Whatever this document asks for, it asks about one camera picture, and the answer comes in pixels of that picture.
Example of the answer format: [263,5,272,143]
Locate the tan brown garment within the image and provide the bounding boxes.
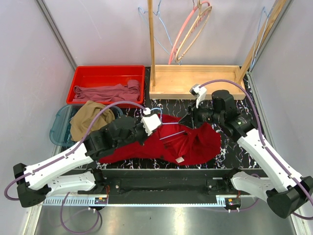
[70,100,115,142]

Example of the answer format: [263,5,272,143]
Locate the purple cable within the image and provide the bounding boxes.
[199,79,313,220]
[4,101,151,233]

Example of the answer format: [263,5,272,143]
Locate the aluminium rail frame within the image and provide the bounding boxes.
[23,178,310,235]

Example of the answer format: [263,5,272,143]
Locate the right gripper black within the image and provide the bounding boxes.
[179,98,224,129]

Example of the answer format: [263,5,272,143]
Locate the blue wire hanger far right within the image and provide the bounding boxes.
[250,7,273,70]

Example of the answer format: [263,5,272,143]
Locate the right wooden rack post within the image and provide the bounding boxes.
[236,0,289,84]

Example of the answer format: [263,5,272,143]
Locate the mauve pink garment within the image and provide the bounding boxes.
[73,80,141,102]

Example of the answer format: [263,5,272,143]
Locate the red plastic bin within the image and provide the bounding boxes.
[67,65,145,105]

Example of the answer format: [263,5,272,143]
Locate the beige wooden hanger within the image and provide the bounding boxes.
[175,0,213,62]

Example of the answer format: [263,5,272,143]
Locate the black marble pattern mat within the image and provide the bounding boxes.
[61,66,282,170]

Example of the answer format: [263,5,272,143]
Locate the wooden rack base tray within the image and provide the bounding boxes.
[149,65,245,99]

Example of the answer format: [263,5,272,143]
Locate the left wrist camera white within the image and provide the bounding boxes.
[141,108,162,136]

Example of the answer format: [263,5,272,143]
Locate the wooden rack post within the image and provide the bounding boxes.
[236,0,289,84]
[147,0,156,87]

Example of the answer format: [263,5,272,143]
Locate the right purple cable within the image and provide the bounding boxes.
[199,79,313,220]

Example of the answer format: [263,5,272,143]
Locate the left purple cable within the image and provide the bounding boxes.
[4,101,151,233]

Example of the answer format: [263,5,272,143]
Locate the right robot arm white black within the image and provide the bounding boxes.
[179,87,313,218]

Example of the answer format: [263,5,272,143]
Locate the left wooden rack post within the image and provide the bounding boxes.
[147,0,156,87]

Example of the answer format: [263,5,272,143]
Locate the red pleated skirt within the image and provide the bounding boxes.
[99,123,221,165]

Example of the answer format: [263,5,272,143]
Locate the pink plastic hanger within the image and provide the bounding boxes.
[168,0,211,65]

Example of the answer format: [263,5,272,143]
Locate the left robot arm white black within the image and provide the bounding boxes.
[13,115,161,208]

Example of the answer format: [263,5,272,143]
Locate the blue wire hanger left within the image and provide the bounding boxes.
[152,0,194,65]

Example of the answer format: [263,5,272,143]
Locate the teal transparent plastic tub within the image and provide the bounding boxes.
[49,104,123,147]

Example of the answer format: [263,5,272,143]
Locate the light blue wire hanger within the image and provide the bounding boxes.
[151,108,185,141]

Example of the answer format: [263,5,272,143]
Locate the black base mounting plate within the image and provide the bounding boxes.
[92,169,238,206]

